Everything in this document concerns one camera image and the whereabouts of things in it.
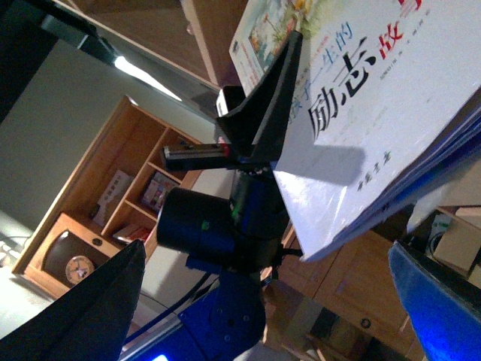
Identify round clock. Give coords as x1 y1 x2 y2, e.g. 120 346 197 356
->
65 256 95 284

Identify wooden drawer cabinet background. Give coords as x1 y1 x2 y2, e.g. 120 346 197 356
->
263 231 425 360

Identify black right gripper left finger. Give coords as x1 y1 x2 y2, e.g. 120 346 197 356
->
1 241 146 360

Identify cardboard box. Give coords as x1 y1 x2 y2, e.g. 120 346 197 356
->
434 206 480 276

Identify illustrated book behind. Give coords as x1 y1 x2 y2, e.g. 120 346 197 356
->
229 1 322 95

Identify other arm black gripper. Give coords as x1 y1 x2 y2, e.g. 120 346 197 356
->
156 31 303 271

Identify colourful book on shelf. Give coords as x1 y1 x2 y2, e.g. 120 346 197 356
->
141 171 179 213

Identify book on shelf upright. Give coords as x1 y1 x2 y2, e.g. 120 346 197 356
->
90 170 133 226

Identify wooden bookshelf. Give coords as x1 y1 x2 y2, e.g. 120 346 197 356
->
13 96 200 298

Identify white Chinese title book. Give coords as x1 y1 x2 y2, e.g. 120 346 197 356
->
275 1 480 261

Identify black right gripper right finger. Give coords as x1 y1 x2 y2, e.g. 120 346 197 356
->
389 241 480 360

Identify red book lying on shelf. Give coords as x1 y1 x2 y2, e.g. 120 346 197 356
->
113 224 151 244

